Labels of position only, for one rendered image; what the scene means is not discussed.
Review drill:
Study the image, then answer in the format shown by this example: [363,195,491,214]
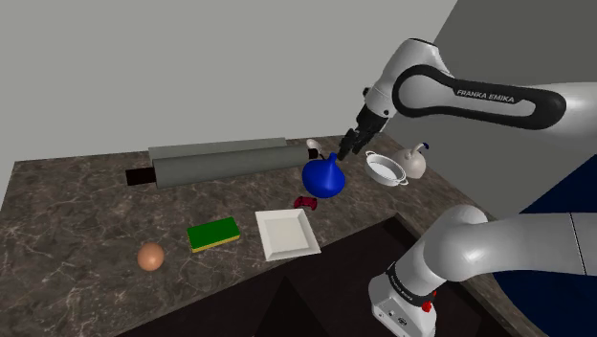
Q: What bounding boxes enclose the grey rolling pin black handles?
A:
[124,137,323,191]

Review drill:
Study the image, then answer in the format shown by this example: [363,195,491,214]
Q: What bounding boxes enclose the blue round vase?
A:
[301,152,347,200]

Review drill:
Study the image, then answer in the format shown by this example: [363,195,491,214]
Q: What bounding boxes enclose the beige teapot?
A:
[390,142,431,180]

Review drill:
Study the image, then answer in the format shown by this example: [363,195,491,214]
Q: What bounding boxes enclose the red game controller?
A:
[293,195,320,212]

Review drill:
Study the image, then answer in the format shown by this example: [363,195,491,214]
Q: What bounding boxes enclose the white square plate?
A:
[254,208,322,262]

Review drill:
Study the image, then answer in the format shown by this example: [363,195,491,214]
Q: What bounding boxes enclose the white pan with handles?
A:
[364,149,410,188]

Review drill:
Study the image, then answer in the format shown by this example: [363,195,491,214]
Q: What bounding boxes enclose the green and yellow sponge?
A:
[186,215,242,254]

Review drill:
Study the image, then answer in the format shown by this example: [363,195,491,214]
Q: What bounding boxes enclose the brown egg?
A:
[136,241,166,273]

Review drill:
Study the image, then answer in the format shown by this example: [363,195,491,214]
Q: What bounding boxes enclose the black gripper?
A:
[337,103,389,162]

